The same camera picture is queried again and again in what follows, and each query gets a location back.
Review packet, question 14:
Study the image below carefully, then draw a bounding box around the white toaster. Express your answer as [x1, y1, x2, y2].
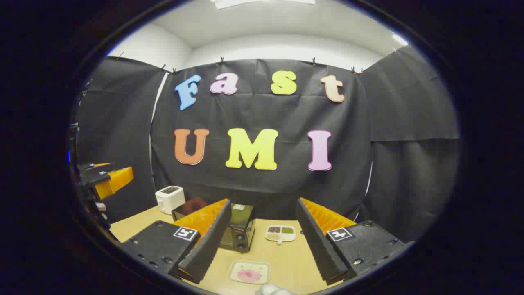
[155, 185, 186, 215]

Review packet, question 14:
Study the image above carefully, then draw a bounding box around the long ceiling light panel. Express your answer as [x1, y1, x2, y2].
[211, 0, 316, 9]

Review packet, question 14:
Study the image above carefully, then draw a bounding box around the white square plate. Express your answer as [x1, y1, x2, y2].
[228, 260, 271, 285]

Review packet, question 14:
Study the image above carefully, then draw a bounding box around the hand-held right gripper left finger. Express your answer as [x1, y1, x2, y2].
[121, 199, 233, 284]

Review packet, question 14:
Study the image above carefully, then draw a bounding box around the pink round ham slice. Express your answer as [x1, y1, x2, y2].
[237, 269, 262, 283]

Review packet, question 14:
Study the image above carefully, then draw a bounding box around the black electric oven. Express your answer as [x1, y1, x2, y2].
[171, 197, 256, 252]

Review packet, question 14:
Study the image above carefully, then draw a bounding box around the white divided dish with beans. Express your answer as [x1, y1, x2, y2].
[265, 225, 296, 245]

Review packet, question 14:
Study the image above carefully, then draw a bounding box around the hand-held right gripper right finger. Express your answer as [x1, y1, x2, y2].
[296, 197, 410, 286]

